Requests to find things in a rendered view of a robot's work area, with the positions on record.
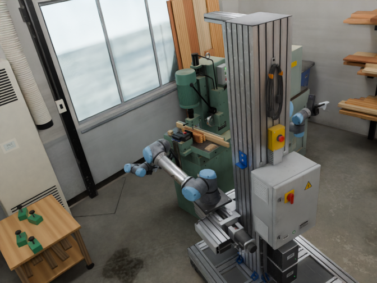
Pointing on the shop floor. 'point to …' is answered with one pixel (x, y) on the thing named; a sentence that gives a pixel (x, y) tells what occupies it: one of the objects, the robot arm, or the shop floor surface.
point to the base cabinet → (217, 166)
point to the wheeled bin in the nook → (306, 72)
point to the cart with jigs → (42, 241)
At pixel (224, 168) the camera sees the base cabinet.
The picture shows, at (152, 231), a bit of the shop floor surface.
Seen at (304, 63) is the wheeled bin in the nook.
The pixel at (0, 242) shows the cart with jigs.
